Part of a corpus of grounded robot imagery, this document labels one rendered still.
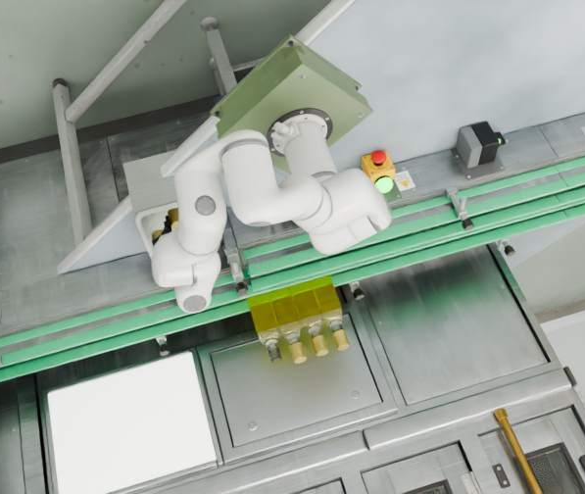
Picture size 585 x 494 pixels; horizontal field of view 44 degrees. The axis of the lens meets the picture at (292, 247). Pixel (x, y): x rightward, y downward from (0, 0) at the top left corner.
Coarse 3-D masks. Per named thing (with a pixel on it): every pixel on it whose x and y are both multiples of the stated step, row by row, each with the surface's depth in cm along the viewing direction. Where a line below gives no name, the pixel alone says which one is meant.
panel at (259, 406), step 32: (352, 320) 202; (192, 352) 199; (224, 352) 199; (256, 352) 199; (288, 352) 198; (352, 352) 197; (64, 384) 196; (224, 384) 194; (256, 384) 194; (288, 384) 193; (320, 384) 193; (352, 384) 192; (384, 384) 191; (224, 416) 189; (256, 416) 189; (288, 416) 188; (320, 416) 188; (352, 416) 187; (384, 416) 188; (224, 448) 184; (256, 448) 184; (160, 480) 180
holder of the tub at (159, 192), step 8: (168, 176) 174; (144, 184) 174; (152, 184) 173; (160, 184) 173; (168, 184) 173; (136, 192) 172; (144, 192) 172; (152, 192) 172; (160, 192) 172; (168, 192) 172; (136, 200) 171; (144, 200) 171; (152, 200) 171; (160, 200) 171; (168, 200) 171; (176, 200) 170; (136, 208) 170; (144, 208) 170
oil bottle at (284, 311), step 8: (280, 288) 192; (288, 288) 192; (272, 296) 190; (280, 296) 190; (288, 296) 190; (272, 304) 189; (280, 304) 189; (288, 304) 189; (280, 312) 188; (288, 312) 188; (296, 312) 188; (280, 320) 187; (288, 320) 186; (296, 320) 186; (280, 328) 186; (288, 328) 185; (296, 328) 185; (288, 336) 186
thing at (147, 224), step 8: (152, 208) 169; (160, 208) 169; (168, 208) 170; (136, 216) 170; (144, 216) 180; (152, 216) 182; (160, 216) 183; (144, 224) 177; (152, 224) 185; (160, 224) 186; (144, 232) 175; (152, 232) 187; (144, 240) 177; (152, 240) 186; (152, 248) 183
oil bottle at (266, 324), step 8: (256, 296) 191; (264, 296) 190; (256, 304) 189; (264, 304) 189; (256, 312) 188; (264, 312) 188; (272, 312) 188; (256, 320) 187; (264, 320) 187; (272, 320) 187; (256, 328) 186; (264, 328) 185; (272, 328) 185; (264, 336) 185; (272, 336) 185; (264, 344) 186
